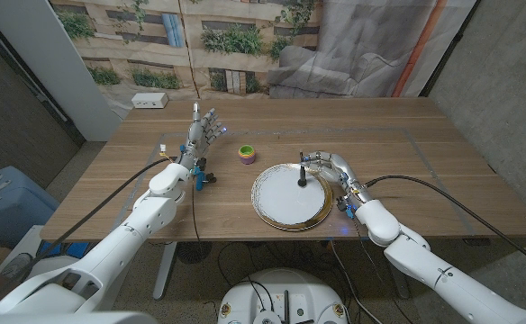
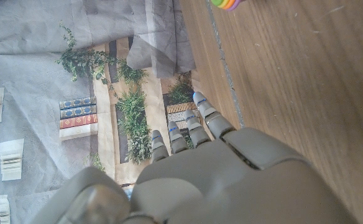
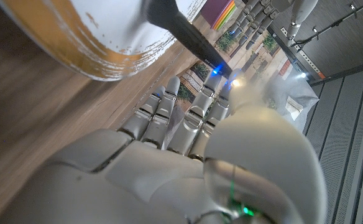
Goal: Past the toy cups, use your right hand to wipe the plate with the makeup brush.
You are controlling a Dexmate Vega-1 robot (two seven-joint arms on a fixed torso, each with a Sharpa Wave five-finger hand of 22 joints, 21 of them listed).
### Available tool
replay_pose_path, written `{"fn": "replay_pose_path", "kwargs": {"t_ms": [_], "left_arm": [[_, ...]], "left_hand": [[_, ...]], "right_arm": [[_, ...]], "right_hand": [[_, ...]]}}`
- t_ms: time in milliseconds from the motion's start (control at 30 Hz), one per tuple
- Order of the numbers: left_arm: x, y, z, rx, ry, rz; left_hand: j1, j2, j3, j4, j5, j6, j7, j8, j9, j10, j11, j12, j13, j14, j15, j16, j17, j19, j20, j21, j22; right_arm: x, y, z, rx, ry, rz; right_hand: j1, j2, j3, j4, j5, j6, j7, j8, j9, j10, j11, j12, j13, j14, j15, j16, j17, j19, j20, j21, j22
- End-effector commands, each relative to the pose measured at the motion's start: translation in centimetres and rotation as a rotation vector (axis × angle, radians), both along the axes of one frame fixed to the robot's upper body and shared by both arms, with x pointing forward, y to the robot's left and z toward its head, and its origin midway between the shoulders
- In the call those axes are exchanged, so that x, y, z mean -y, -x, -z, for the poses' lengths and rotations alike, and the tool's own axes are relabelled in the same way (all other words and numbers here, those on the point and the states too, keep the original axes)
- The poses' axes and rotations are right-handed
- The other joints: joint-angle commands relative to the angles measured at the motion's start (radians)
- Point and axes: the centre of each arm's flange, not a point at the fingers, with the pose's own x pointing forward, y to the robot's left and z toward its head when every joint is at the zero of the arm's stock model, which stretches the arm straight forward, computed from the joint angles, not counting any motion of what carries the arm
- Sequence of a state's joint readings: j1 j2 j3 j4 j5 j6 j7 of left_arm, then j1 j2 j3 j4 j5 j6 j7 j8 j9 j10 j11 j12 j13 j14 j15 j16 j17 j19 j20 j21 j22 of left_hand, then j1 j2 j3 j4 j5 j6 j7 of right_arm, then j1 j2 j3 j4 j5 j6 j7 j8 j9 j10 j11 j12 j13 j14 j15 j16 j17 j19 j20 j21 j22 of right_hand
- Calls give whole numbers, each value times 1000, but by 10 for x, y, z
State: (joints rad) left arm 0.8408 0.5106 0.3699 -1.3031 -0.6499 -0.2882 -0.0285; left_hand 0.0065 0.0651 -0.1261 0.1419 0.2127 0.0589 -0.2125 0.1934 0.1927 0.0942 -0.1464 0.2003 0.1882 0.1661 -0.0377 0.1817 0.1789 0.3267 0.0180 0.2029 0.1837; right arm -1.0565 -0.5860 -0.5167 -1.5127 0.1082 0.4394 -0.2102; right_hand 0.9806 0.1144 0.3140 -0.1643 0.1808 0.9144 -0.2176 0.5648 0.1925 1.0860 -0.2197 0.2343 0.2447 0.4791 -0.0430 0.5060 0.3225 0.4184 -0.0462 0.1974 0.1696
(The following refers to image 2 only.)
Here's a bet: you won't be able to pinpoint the printed fabric backdrop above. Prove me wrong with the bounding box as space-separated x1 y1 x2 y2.
0 0 215 224

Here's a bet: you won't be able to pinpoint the stacked colourful toy cups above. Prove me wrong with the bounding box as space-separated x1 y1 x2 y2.
210 0 242 12

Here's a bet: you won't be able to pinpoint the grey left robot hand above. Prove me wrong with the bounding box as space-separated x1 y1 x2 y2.
29 91 361 224

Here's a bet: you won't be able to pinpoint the grey tape outline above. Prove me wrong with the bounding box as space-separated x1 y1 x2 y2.
204 0 246 129

